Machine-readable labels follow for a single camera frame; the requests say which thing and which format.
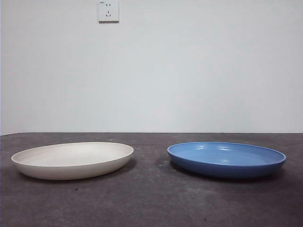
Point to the blue round plate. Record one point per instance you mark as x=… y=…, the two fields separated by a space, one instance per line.
x=225 y=156

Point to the white round plate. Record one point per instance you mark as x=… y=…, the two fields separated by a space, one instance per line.
x=71 y=163

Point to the white wall socket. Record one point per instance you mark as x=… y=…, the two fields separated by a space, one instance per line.
x=109 y=11

